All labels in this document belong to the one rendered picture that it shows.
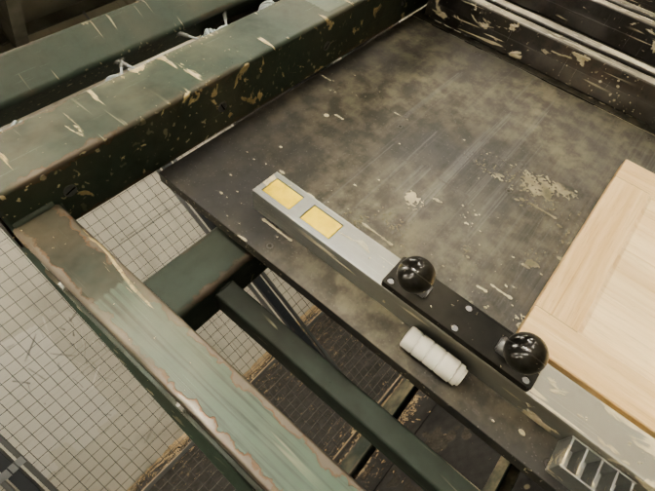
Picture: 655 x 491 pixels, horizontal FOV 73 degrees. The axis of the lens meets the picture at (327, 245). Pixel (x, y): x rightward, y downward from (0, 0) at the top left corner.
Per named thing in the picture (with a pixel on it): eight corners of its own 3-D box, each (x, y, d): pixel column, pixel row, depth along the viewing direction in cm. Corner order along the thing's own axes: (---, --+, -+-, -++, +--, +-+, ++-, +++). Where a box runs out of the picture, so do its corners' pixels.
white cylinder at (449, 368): (396, 348, 54) (451, 392, 52) (402, 338, 52) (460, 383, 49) (409, 331, 56) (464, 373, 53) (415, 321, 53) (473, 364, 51)
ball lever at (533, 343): (511, 374, 51) (536, 386, 38) (481, 353, 52) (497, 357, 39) (531, 347, 51) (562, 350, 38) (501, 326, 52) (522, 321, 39)
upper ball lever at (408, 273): (423, 309, 54) (419, 300, 41) (398, 290, 55) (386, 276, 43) (442, 284, 54) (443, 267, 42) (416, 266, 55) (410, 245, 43)
